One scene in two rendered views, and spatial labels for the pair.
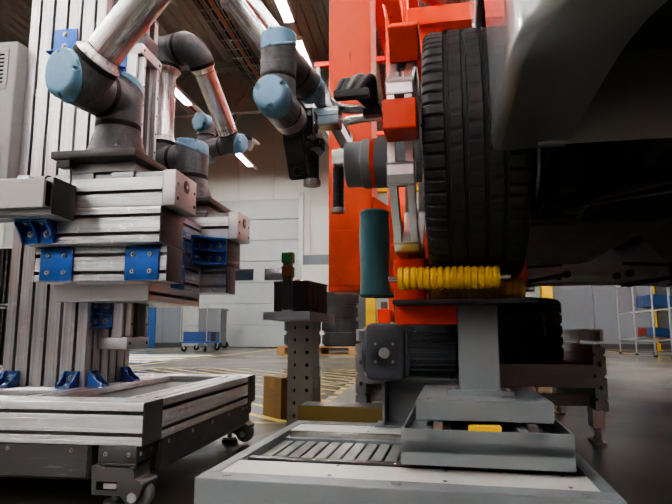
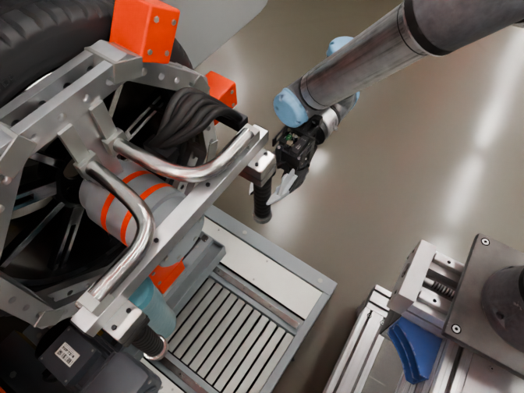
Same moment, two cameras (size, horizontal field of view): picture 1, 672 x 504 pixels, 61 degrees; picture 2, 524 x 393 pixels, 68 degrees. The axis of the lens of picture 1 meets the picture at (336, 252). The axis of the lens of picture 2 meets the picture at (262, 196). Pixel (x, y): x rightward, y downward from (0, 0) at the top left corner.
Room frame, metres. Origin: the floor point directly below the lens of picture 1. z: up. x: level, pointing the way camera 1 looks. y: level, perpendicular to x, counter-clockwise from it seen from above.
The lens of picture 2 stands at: (1.80, 0.23, 1.50)
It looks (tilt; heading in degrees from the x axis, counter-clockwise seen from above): 58 degrees down; 203
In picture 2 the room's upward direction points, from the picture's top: straight up
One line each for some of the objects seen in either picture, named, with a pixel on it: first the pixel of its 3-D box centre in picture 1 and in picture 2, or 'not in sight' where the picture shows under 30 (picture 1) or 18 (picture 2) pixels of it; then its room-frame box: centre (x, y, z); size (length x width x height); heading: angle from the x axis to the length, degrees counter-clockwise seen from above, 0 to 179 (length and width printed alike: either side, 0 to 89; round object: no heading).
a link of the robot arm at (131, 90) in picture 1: (117, 101); not in sight; (1.44, 0.58, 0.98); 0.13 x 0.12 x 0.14; 159
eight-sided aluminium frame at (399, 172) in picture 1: (408, 161); (116, 192); (1.54, -0.20, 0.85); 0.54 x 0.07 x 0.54; 168
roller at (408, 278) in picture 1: (448, 277); not in sight; (1.40, -0.28, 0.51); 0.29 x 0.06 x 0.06; 78
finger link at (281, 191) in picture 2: not in sight; (282, 184); (1.39, 0.09, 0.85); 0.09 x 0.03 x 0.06; 177
